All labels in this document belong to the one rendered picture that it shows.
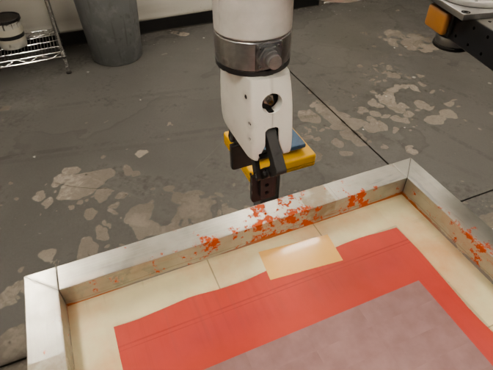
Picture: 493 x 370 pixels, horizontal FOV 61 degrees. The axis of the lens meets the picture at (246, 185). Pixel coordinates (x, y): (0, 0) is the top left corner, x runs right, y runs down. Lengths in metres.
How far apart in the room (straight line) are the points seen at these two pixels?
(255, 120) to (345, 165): 1.86
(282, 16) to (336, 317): 0.35
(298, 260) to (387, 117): 2.19
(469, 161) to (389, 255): 1.94
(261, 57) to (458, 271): 0.39
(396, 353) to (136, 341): 0.30
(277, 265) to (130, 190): 1.62
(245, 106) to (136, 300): 0.28
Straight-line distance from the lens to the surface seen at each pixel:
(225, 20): 0.39
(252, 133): 0.43
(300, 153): 0.75
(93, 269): 0.56
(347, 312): 0.54
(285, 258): 0.58
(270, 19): 0.39
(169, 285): 0.56
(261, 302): 0.54
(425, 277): 0.61
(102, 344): 0.54
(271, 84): 0.41
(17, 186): 2.37
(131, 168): 2.27
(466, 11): 0.90
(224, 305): 0.54
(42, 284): 0.56
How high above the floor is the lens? 1.41
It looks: 43 degrees down
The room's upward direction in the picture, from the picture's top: straight up
